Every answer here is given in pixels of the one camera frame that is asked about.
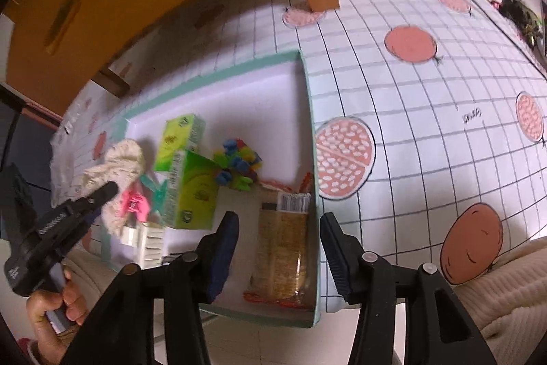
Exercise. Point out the white grid fruit mat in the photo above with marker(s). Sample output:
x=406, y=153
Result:
x=455, y=102

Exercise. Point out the green tissue pack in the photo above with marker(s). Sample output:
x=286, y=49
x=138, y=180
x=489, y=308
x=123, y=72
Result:
x=191, y=197
x=181, y=133

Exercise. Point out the cream knitted cloth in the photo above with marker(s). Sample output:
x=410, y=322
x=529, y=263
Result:
x=123, y=164

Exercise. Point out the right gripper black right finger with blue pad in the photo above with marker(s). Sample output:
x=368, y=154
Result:
x=439, y=330

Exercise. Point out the teal hair clip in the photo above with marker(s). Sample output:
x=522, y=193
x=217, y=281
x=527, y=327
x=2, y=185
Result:
x=157, y=192

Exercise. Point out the pink hair clip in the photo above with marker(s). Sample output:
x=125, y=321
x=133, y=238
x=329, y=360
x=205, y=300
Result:
x=134, y=203

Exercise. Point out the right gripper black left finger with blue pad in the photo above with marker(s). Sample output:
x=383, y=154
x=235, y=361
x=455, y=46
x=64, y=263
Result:
x=119, y=329

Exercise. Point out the cracker snack packet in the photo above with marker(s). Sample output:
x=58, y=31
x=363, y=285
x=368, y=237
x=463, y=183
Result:
x=280, y=268

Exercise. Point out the colourful building block toy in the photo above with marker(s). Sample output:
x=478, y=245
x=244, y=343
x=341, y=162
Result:
x=238, y=165

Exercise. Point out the white teal shallow tray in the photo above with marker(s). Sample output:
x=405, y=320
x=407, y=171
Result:
x=265, y=102

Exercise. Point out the white hair clip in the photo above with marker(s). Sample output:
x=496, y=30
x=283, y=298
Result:
x=143, y=244

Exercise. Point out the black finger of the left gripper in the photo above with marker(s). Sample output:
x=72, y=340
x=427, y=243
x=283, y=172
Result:
x=101, y=196

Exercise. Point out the cream knitted blanket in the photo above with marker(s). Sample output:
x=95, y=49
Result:
x=508, y=303

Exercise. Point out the dark toy clutter pile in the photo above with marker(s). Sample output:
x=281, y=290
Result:
x=527, y=23

